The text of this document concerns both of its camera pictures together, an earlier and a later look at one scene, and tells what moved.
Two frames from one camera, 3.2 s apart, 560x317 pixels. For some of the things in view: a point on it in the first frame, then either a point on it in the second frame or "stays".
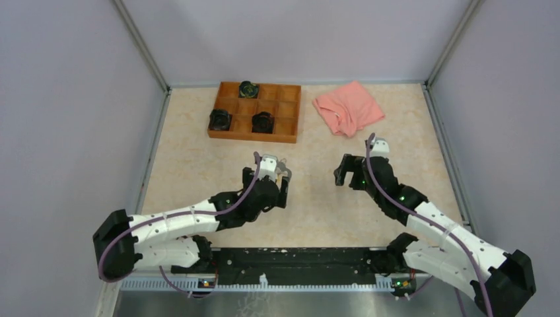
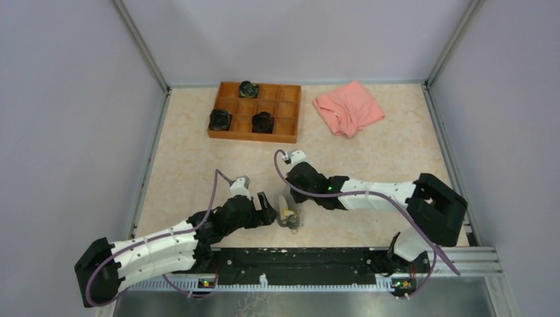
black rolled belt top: (247, 89) stays
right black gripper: (350, 163) -> (300, 199)
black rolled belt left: (220, 119) stays
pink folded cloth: (349, 109) stays
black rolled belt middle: (263, 123) stays
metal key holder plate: (280, 168) -> (285, 200)
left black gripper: (282, 199) -> (263, 216)
